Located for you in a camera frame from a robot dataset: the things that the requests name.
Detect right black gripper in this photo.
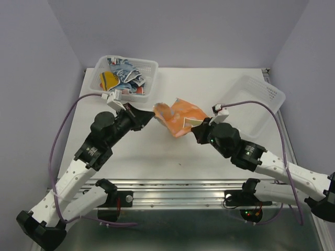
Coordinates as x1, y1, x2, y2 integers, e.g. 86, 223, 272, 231
192, 117, 230, 158

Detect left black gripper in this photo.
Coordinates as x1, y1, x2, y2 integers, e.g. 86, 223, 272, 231
107, 102, 155, 147

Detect orange polka dot towel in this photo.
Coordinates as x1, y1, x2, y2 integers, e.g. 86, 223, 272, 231
153, 98, 208, 138

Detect blue patterned towel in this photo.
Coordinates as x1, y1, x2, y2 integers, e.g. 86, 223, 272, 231
107, 57, 146, 91

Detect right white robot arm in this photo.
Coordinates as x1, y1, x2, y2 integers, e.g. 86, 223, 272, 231
191, 118, 334, 223

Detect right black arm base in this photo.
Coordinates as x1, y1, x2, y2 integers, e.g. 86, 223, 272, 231
222, 190, 273, 223

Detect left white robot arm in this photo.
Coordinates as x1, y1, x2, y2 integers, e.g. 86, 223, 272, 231
16, 103, 154, 250

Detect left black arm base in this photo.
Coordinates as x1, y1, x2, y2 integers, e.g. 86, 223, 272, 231
97, 190, 133, 222

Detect white basket with towels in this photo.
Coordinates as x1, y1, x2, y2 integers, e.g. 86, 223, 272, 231
89, 55, 159, 103

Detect red white towel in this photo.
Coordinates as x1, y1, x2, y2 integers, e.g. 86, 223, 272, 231
122, 86, 144, 95

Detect yellow grey towel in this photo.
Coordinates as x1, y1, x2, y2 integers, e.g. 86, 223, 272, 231
99, 71, 120, 91

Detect empty white basket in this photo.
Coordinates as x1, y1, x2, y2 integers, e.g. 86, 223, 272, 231
217, 75, 286, 139

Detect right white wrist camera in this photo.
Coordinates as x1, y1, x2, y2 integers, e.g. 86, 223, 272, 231
209, 104, 229, 125

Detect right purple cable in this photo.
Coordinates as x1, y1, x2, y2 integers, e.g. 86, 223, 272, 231
224, 100, 305, 226

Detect purple cable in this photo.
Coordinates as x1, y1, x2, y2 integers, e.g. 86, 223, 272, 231
224, 100, 305, 226
48, 93, 138, 227

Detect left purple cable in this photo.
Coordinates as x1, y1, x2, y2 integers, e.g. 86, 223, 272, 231
48, 93, 138, 227

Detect aluminium frame rail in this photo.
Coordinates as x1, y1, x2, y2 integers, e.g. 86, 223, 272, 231
31, 178, 328, 251

